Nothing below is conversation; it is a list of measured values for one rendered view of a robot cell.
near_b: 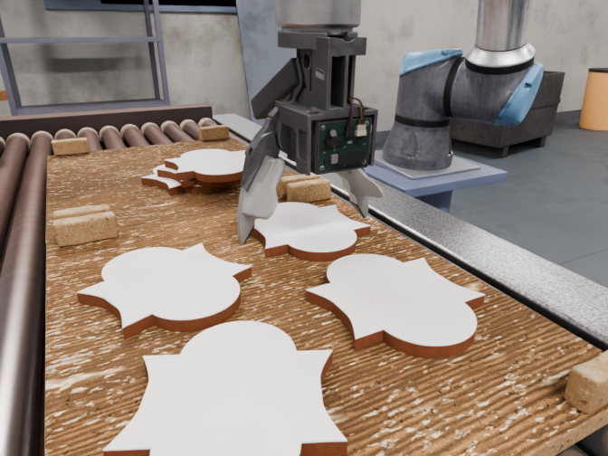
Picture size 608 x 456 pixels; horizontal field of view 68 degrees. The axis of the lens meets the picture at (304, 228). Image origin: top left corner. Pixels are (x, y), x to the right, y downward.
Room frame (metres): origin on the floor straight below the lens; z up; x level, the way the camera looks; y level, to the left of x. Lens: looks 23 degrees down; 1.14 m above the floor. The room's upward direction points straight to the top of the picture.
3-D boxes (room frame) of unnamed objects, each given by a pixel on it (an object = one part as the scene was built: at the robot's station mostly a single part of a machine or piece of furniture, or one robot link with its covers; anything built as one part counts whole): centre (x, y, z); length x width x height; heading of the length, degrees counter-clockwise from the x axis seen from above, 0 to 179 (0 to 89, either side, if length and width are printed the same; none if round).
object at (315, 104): (0.43, -0.01, 1.08); 0.09 x 0.08 x 0.12; 27
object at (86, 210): (0.47, 0.25, 0.95); 0.06 x 0.02 x 0.03; 117
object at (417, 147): (0.99, -0.25, 0.93); 0.15 x 0.15 x 0.10
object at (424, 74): (0.98, -0.26, 1.05); 0.13 x 0.12 x 0.14; 52
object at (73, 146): (0.82, 0.42, 0.95); 0.06 x 0.02 x 0.03; 117
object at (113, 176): (0.70, 0.21, 0.93); 0.41 x 0.35 x 0.02; 27
